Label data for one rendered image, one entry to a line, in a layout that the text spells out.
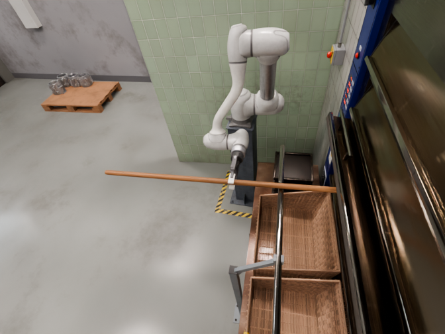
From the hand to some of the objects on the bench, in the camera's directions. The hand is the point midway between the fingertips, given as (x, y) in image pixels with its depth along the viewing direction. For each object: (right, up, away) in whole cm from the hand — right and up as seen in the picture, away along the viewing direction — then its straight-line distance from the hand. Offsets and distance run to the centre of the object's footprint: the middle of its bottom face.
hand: (232, 181), depth 140 cm
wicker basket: (+32, -88, -2) cm, 93 cm away
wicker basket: (+42, -44, +36) cm, 71 cm away
